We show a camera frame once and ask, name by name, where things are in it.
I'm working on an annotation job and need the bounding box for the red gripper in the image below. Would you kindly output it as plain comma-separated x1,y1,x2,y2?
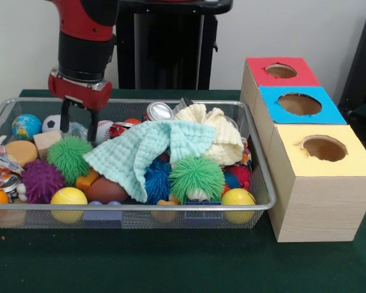
48,65,113,143

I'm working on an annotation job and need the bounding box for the mint green waffle cloth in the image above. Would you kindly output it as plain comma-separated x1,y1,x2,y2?
82,119,217,203

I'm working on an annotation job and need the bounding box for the cream waffle cloth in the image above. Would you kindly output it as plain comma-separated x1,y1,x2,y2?
174,103,245,167

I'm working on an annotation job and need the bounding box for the wooden box with three holes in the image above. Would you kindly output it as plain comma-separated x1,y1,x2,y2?
240,56,366,244

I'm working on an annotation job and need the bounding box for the black and white soccer ball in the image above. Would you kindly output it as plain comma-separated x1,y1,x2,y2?
41,115,62,134

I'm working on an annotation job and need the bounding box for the white toy baseball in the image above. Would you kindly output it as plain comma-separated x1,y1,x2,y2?
96,120,115,145

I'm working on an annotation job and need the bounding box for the green spiky rubber ball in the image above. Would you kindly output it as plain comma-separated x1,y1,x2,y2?
46,136,93,186
169,157,226,202

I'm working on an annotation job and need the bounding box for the globe print foam ball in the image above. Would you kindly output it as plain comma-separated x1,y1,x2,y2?
11,114,43,141

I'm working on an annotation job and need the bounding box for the purple spiky rubber ball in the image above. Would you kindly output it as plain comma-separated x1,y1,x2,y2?
20,159,67,204

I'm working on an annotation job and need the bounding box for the yellow tennis ball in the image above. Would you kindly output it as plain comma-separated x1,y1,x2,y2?
50,186,88,223

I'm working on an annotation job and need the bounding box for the dark green table cloth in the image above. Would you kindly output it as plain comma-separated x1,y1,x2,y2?
0,88,366,293

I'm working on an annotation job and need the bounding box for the yellow smiley foam ball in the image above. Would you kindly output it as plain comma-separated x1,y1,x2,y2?
221,187,257,223

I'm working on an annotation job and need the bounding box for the silver wire mesh bin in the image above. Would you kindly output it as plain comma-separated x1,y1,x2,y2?
0,96,277,230

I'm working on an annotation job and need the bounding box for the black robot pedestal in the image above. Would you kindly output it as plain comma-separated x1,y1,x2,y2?
111,0,234,90

